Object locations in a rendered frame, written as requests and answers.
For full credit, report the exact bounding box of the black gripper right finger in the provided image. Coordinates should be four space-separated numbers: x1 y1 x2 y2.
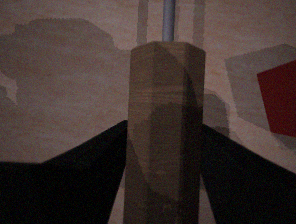
200 124 296 224

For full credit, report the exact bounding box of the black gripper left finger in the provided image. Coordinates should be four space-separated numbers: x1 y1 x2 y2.
0 120 128 224

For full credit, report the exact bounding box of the red cube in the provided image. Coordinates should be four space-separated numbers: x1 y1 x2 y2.
257 60 296 137

